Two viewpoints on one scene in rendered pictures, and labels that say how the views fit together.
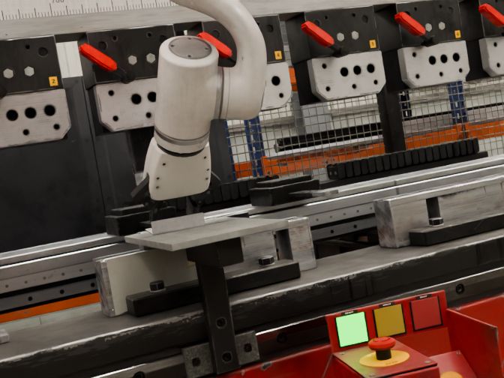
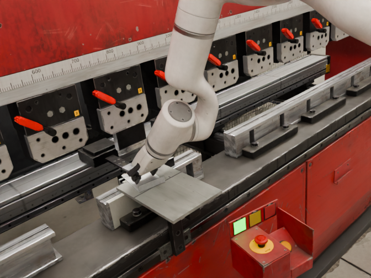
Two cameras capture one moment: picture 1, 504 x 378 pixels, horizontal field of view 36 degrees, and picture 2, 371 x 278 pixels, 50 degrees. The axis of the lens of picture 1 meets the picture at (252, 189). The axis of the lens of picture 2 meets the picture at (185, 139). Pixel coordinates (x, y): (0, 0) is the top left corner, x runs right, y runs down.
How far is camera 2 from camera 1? 62 cm
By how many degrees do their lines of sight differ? 27
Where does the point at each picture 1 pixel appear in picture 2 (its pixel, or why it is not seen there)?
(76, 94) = not seen: hidden behind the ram
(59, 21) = (77, 74)
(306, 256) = (199, 173)
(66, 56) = not seen: outside the picture
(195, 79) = (184, 131)
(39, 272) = (49, 193)
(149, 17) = (127, 62)
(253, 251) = not seen: hidden behind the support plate
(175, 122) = (166, 148)
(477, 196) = (269, 124)
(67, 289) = (65, 198)
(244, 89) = (206, 129)
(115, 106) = (111, 120)
